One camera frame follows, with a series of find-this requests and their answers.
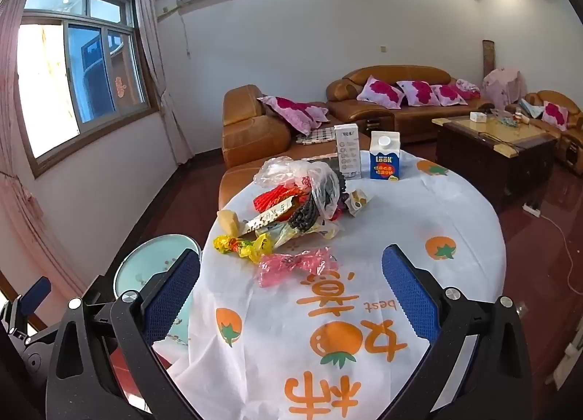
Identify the white power strip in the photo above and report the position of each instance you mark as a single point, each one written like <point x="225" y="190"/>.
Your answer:
<point x="531" y="209"/>

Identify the black foam net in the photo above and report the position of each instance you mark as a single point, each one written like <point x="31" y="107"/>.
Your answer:
<point x="303" y="216"/>

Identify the dark wooden coffee table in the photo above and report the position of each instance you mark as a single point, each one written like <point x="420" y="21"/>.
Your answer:
<point x="492" y="160"/>

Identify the window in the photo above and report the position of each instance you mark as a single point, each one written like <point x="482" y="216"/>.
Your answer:
<point x="91" y="74"/>

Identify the white speckled wrapper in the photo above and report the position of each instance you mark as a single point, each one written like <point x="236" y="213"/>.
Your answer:
<point x="266" y="219"/>

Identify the large pink curtain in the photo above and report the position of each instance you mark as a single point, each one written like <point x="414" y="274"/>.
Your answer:
<point x="27" y="201"/>

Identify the narrow pink curtain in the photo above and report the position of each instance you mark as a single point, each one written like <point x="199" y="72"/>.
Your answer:
<point x="157" y="83"/>

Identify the tall white carton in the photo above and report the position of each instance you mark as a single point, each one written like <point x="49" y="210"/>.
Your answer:
<point x="347" y="151"/>

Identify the pale yellow wrapper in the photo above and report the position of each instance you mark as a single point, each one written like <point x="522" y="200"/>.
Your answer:
<point x="227" y="221"/>

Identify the rolled brown mat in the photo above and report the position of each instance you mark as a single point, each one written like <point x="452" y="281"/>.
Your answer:
<point x="488" y="55"/>

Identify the small white box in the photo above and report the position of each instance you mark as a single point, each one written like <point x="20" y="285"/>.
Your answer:
<point x="478" y="117"/>

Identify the mint green waste bin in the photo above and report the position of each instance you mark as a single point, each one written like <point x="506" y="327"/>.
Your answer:
<point x="145" y="265"/>

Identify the white orange-print tablecloth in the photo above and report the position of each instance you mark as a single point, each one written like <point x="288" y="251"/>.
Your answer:
<point x="364" y="265"/>

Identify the white metal frame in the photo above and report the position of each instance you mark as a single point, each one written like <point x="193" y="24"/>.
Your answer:
<point x="569" y="358"/>

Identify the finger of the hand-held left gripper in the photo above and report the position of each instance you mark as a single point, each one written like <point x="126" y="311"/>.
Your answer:
<point x="36" y="291"/>

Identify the clear plastic bag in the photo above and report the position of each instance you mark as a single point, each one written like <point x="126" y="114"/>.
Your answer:
<point x="291" y="172"/>

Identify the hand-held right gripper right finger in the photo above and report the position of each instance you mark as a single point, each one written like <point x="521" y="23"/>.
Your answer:
<point x="410" y="292"/>

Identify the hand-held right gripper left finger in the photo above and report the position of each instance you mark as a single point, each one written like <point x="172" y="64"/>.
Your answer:
<point x="171" y="295"/>

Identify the yellow candy wrapper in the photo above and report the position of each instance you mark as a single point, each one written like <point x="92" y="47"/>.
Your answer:
<point x="239" y="245"/>

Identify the pink cloth cover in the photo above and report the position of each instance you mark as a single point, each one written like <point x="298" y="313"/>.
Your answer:
<point x="501" y="83"/>

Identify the yellow white plastic bag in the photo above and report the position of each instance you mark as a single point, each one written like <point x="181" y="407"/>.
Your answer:
<point x="314" y="232"/>

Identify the orange leather long sofa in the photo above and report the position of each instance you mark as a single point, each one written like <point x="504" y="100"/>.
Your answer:
<point x="410" y="117"/>

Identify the orange leather armchair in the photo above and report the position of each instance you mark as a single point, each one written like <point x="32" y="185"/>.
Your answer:
<point x="564" y="142"/>

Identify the small white yellow wrapper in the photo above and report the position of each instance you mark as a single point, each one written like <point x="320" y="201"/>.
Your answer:
<point x="357" y="200"/>

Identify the red foam net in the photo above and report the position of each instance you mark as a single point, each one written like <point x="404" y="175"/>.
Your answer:
<point x="273" y="198"/>

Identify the orange leather chaise sofa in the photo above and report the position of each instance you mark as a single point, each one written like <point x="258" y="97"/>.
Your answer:
<point x="250" y="128"/>

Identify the checkered cloth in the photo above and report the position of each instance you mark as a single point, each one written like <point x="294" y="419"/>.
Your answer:
<point x="315" y="135"/>

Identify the red translucent plastic bag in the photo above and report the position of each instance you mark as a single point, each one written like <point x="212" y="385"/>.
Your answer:
<point x="291" y="267"/>

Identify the blue white milk carton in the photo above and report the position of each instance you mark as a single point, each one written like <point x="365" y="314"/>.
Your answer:
<point x="385" y="160"/>

